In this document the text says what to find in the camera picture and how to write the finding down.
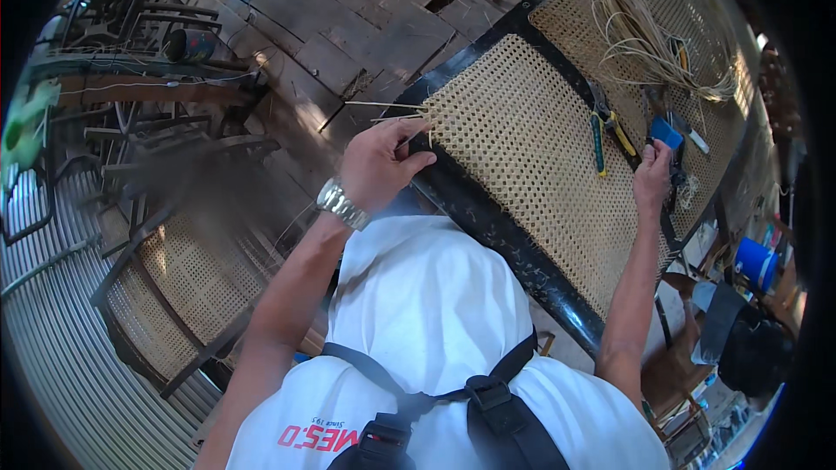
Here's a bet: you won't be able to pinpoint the dark chair with cane seat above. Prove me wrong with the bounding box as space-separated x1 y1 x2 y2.
90 199 327 400

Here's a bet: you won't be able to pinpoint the silver wristwatch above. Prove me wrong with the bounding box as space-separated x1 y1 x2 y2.
316 177 372 231

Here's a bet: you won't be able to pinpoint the bundle of loose rattan strips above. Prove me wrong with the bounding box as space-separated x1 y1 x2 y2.
590 0 740 103

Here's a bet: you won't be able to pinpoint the yellow and green handled pliers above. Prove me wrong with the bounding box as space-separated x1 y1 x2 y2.
586 80 638 178

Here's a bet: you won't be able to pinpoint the stack of dark chair frames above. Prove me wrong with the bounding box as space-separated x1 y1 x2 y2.
55 0 223 60

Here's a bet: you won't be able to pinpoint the blue handled tool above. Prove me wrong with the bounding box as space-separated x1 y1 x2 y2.
649 115 684 150

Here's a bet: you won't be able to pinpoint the white handled knife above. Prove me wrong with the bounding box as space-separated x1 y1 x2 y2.
669 111 711 155

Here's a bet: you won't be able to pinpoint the person's left hand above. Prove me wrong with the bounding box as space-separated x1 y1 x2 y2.
340 119 437 214

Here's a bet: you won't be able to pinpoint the person's right hand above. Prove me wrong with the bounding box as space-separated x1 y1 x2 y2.
632 140 674 219

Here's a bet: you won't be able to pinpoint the dark tin can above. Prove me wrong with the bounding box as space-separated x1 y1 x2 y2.
162 29 220 64

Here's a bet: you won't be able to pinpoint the white cord coil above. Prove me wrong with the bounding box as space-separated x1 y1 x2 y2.
675 173 701 211

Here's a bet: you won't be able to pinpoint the corrugated metal sheet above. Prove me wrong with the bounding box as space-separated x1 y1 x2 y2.
0 168 224 470

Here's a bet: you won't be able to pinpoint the brown wooden beam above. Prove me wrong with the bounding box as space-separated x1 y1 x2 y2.
57 74 257 109

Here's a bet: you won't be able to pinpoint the person's body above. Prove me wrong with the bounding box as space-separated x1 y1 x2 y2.
225 215 670 470

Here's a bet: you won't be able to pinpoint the thin rattan strand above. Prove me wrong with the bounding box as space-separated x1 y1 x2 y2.
344 101 435 150

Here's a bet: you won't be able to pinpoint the thin white cable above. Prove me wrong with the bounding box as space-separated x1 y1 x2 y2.
59 72 263 96

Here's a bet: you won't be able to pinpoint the blue plastic bucket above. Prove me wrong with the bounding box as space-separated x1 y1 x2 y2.
734 236 780 294

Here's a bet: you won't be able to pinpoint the black framed woven cane bench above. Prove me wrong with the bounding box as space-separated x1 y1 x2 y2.
385 0 779 360

